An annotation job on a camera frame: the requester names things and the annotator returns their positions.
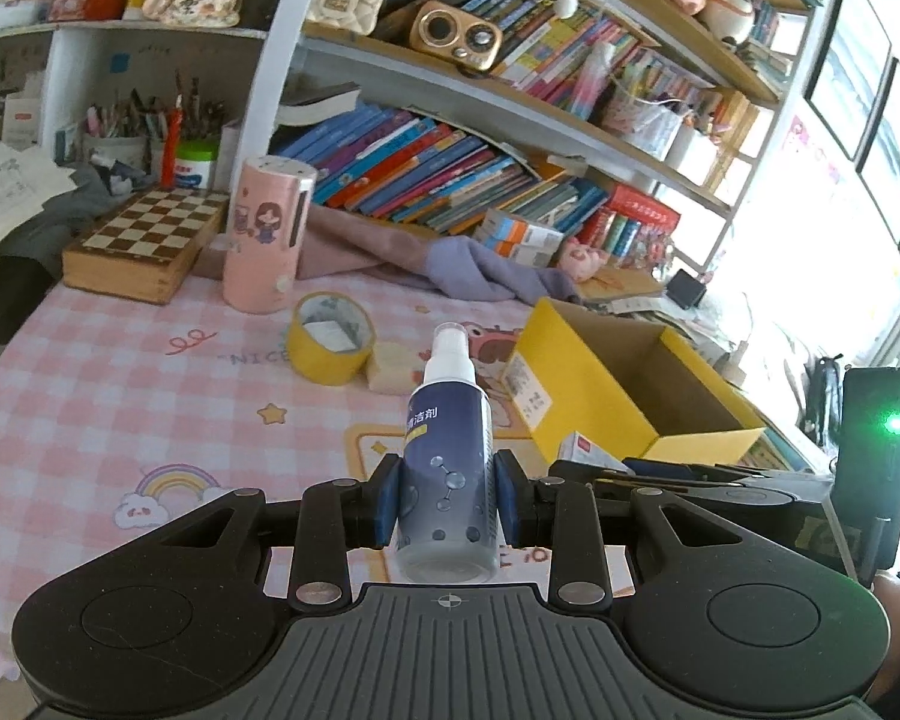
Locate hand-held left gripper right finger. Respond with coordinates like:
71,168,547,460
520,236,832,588
493,448,758,608

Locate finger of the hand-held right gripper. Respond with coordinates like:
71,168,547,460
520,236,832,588
549,460,638,497
624,457,803,490

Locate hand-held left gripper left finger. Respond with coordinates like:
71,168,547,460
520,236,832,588
139,456,404,612

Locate small red white box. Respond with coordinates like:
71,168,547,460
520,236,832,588
559,431,631,473

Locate yellow cardboard box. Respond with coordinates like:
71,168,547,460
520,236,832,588
501,296,767,464

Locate blue white spray bottle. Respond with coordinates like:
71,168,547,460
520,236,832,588
394,321,500,584

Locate beige rectangular block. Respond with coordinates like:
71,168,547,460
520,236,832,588
365,343,425,393

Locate yellow tape roll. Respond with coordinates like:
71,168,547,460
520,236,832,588
286,291,377,387

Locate pink cylinder container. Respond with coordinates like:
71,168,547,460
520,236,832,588
223,156,317,314

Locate dark bag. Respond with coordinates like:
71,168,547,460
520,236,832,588
801,355,847,455

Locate small black stand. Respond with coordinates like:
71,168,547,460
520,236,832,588
664,268,710,310

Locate brown kraft notebook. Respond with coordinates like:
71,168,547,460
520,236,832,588
581,270,665,305

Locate pink pig toy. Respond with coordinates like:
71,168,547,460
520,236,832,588
557,236,610,284

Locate colourful spiky ornament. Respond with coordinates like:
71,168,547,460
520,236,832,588
630,225,676,271

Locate mauve lavender cloth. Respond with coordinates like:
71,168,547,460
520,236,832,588
195,206,582,306

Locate pink printed tablecloth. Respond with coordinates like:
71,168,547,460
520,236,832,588
0,270,721,698

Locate white storage box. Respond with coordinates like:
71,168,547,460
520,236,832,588
667,124,721,185

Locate row of blue spined books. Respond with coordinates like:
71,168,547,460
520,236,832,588
270,101,608,237

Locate pink patterned pen box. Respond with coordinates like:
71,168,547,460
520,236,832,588
604,90,683,158

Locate wooden chess board box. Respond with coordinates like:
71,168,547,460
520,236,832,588
61,190,230,306

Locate white jar with green lid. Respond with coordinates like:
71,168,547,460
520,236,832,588
174,139,220,190

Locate pastel rainbow bottle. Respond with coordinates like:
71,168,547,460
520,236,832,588
566,45,617,121

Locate thick white paged book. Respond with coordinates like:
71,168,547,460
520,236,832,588
277,86,362,128

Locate red pen with white cap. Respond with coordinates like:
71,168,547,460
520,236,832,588
161,109,183,188

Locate dark grey cloth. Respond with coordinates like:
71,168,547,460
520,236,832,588
0,161,155,260

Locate row of assorted small books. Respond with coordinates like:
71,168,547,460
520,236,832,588
379,0,755,140

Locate gold retro radio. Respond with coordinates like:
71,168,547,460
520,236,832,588
410,0,503,76

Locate white pig shaped jar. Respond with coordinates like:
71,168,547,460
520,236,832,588
701,0,756,46

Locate pen holder with pens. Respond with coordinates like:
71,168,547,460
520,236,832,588
82,71,226,166

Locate white wooden bookshelf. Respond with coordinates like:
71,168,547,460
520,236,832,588
232,0,848,256

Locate white sheet music papers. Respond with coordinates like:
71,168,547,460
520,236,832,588
0,136,76,271

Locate white box with red label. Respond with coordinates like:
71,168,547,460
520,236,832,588
4,94,42,151

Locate white cubby shelf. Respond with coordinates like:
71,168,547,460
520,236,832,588
0,21,271,166

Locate white tissue pack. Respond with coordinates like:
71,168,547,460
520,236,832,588
0,0,46,35

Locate alphabet wall poster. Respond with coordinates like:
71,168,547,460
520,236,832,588
784,116,845,188

